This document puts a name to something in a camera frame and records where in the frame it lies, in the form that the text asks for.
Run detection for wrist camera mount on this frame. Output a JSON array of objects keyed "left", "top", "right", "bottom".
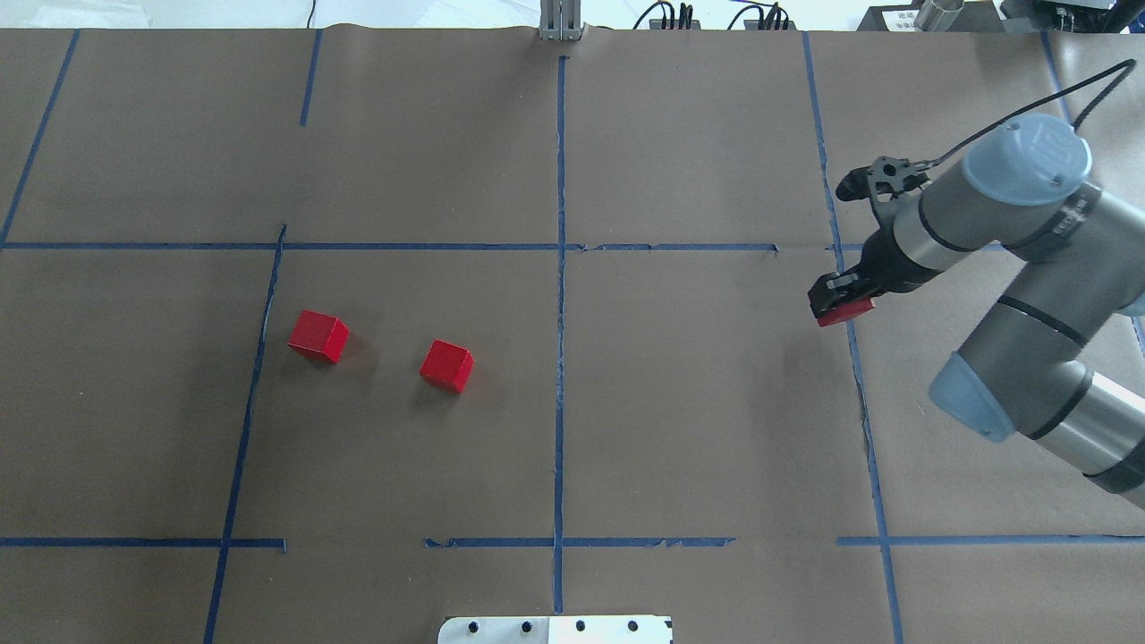
[{"left": 835, "top": 157, "right": 937, "bottom": 231}]

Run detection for right power strip plugs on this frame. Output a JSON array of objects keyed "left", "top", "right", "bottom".
[{"left": 726, "top": 1, "right": 797, "bottom": 31}]

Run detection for steel cup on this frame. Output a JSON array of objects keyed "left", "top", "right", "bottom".
[{"left": 913, "top": 0, "right": 965, "bottom": 33}]

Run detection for red block far left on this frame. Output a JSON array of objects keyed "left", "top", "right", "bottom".
[{"left": 286, "top": 309, "right": 349, "bottom": 364}]

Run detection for aluminium profile post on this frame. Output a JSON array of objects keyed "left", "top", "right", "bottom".
[{"left": 539, "top": 0, "right": 584, "bottom": 42}]

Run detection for red block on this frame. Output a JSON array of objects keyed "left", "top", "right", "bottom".
[
  {"left": 419, "top": 339, "right": 475, "bottom": 394},
  {"left": 286, "top": 309, "right": 349, "bottom": 364}
]

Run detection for red block middle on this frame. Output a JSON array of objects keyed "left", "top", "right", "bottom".
[{"left": 419, "top": 339, "right": 475, "bottom": 394}]

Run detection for power strip plugs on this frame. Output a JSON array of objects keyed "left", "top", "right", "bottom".
[
  {"left": 726, "top": 1, "right": 797, "bottom": 31},
  {"left": 632, "top": 1, "right": 702, "bottom": 31}
]

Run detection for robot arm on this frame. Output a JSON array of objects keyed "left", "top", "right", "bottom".
[{"left": 807, "top": 113, "right": 1144, "bottom": 506}]

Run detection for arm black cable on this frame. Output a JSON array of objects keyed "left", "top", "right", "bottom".
[{"left": 913, "top": 58, "right": 1137, "bottom": 171}]

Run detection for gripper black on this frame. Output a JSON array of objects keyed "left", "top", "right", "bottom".
[{"left": 807, "top": 228, "right": 931, "bottom": 319}]

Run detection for left power strip plugs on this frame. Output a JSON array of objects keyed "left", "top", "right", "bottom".
[{"left": 632, "top": 1, "right": 702, "bottom": 31}]

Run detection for white camera stand base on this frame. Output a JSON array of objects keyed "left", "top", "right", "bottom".
[{"left": 437, "top": 614, "right": 674, "bottom": 643}]

